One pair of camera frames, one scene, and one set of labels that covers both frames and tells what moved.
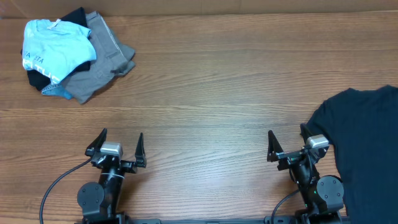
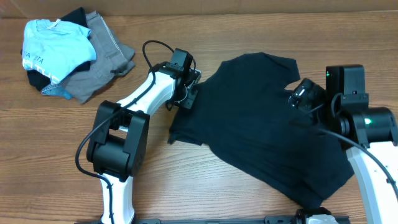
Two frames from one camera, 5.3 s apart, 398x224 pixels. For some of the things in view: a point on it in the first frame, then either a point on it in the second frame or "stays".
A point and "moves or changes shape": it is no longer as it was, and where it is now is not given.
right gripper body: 294,155 to 302,96
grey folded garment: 113,60 stays
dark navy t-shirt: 361,126 moves or changes shape
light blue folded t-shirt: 54,48 stays
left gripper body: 129,167 to 186,99
